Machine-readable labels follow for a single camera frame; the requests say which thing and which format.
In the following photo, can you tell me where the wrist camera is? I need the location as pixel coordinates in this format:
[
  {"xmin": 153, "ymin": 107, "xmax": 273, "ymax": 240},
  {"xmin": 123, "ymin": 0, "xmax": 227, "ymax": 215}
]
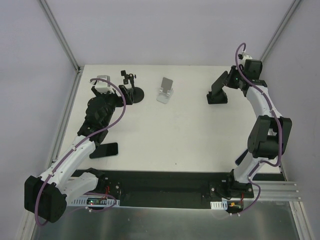
[
  {"xmin": 237, "ymin": 51, "xmax": 252, "ymax": 62},
  {"xmin": 90, "ymin": 75, "xmax": 113, "ymax": 94}
]

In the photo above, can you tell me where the left white cable duct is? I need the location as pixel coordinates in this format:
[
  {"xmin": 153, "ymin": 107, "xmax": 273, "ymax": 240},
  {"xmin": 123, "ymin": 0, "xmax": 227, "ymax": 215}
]
[{"xmin": 67, "ymin": 196, "xmax": 120, "ymax": 208}]

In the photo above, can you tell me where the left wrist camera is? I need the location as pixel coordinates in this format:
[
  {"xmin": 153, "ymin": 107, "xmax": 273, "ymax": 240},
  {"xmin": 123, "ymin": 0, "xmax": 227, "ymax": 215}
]
[{"xmin": 90, "ymin": 75, "xmax": 113, "ymax": 94}]

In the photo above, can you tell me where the right white cable duct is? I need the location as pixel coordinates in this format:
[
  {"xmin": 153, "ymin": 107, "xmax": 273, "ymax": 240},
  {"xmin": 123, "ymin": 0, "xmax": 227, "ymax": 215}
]
[{"xmin": 210, "ymin": 199, "xmax": 244, "ymax": 211}]

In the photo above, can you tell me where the aluminium frame post left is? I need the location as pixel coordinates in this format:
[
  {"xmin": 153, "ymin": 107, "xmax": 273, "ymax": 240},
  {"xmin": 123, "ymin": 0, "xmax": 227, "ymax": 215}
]
[{"xmin": 37, "ymin": 0, "xmax": 81, "ymax": 73}]

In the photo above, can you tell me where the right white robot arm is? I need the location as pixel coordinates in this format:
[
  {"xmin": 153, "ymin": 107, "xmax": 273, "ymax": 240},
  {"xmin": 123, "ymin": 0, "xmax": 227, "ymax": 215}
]
[{"xmin": 225, "ymin": 57, "xmax": 292, "ymax": 198}]

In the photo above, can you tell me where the black folding phone stand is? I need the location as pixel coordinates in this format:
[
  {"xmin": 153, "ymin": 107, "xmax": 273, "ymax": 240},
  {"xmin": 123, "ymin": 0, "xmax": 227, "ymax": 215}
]
[{"xmin": 206, "ymin": 90, "xmax": 228, "ymax": 105}]

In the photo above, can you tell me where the white folding phone stand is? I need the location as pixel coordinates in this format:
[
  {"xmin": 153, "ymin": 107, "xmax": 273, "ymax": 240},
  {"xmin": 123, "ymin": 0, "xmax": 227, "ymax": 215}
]
[{"xmin": 156, "ymin": 77, "xmax": 174, "ymax": 104}]

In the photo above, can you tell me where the aluminium frame post right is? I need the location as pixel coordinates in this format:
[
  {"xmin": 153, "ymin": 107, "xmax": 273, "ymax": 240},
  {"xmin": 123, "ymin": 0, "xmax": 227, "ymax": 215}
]
[{"xmin": 259, "ymin": 0, "xmax": 304, "ymax": 64}]

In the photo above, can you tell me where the aluminium frame post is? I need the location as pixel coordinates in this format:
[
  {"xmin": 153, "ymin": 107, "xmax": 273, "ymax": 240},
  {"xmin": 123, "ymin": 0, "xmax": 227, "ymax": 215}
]
[
  {"xmin": 37, "ymin": 0, "xmax": 81, "ymax": 73},
  {"xmin": 259, "ymin": 0, "xmax": 304, "ymax": 64}
]

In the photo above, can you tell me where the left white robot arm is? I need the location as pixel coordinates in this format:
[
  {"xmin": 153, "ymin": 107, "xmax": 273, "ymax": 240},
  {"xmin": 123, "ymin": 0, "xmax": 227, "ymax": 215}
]
[{"xmin": 24, "ymin": 85, "xmax": 134, "ymax": 227}]

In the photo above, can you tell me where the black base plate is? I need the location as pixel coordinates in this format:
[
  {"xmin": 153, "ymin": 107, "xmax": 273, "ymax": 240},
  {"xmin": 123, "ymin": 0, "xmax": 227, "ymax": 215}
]
[{"xmin": 72, "ymin": 168, "xmax": 254, "ymax": 210}]

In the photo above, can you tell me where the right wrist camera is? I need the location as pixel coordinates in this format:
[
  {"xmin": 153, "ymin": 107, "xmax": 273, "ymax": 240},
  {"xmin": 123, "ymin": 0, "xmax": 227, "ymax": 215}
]
[{"xmin": 237, "ymin": 51, "xmax": 252, "ymax": 62}]

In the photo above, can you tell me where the black round-base clamp stand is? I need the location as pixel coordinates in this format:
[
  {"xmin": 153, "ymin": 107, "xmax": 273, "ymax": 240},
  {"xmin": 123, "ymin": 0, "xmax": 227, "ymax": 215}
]
[{"xmin": 120, "ymin": 70, "xmax": 145, "ymax": 104}]

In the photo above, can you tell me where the white cable duct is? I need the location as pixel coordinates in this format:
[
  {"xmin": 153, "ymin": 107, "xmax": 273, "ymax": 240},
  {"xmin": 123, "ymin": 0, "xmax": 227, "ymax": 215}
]
[
  {"xmin": 210, "ymin": 199, "xmax": 244, "ymax": 211},
  {"xmin": 67, "ymin": 196, "xmax": 120, "ymax": 208}
]

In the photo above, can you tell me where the black smartphone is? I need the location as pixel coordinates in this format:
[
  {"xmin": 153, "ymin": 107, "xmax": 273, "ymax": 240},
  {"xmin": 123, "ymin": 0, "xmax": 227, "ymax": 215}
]
[
  {"xmin": 211, "ymin": 71, "xmax": 228, "ymax": 95},
  {"xmin": 89, "ymin": 142, "xmax": 119, "ymax": 159}
]

